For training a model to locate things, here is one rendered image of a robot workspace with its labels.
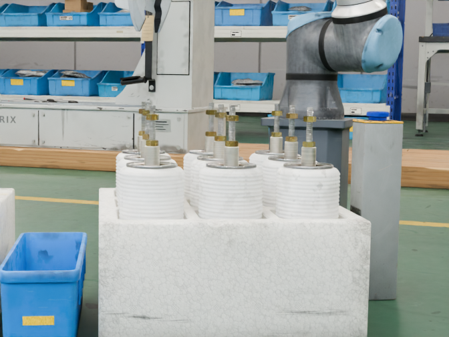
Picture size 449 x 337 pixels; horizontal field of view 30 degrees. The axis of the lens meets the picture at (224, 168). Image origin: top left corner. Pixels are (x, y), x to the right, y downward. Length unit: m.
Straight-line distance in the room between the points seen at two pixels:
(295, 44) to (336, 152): 0.25
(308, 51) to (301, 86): 0.08
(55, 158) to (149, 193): 2.46
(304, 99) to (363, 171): 0.41
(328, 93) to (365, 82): 4.60
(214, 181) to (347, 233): 0.21
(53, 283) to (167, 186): 0.21
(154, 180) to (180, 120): 2.29
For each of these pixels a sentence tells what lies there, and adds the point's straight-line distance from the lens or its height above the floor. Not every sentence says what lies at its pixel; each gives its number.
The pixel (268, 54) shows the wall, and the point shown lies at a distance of 9.92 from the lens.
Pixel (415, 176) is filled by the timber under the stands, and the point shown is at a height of 0.04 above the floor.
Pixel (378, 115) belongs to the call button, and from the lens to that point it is 1.48.
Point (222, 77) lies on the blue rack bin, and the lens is 6.44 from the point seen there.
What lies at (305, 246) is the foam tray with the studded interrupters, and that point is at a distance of 1.21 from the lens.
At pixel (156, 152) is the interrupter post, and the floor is 0.27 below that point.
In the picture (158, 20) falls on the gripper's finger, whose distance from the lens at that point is 1.36.
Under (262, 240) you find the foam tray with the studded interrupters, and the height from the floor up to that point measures 0.15.
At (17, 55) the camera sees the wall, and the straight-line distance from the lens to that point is 11.21.
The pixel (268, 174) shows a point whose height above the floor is 0.23.
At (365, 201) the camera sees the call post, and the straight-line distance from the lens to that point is 1.47.
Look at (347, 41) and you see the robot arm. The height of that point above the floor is 0.47.
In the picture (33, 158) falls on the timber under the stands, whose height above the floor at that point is 0.04.
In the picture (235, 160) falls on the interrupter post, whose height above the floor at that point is 0.26.
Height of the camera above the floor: 0.37
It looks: 6 degrees down
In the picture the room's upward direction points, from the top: 1 degrees clockwise
